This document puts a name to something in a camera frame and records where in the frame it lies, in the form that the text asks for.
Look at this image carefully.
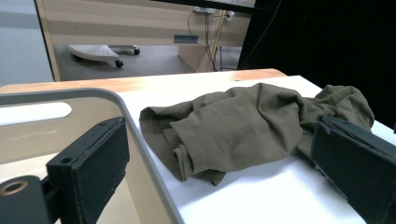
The white cabinet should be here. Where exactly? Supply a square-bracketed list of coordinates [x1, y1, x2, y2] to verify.
[0, 0, 54, 88]

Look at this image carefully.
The white chair base with casters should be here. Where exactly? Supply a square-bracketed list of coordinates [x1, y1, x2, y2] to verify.
[67, 44, 141, 68]

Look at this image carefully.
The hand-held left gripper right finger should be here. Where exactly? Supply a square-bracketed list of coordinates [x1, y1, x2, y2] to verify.
[311, 115, 396, 224]

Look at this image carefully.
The grey desk label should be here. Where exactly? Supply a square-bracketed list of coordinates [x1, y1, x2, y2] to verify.
[173, 34, 200, 44]

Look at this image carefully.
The hanging cable bundle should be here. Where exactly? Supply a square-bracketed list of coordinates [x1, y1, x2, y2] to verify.
[186, 6, 238, 73]

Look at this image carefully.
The black curtain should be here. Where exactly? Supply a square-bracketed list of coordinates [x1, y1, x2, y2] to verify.
[236, 0, 396, 130]

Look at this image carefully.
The olive green garment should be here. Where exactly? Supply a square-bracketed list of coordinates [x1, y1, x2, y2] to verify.
[138, 82, 375, 187]

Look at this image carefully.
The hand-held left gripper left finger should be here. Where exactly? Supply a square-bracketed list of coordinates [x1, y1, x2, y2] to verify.
[46, 116, 131, 224]

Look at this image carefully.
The light wooden desk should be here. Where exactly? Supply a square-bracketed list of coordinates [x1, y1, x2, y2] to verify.
[34, 0, 257, 82]

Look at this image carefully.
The white board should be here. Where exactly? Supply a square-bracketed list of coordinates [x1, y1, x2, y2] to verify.
[116, 74, 396, 224]

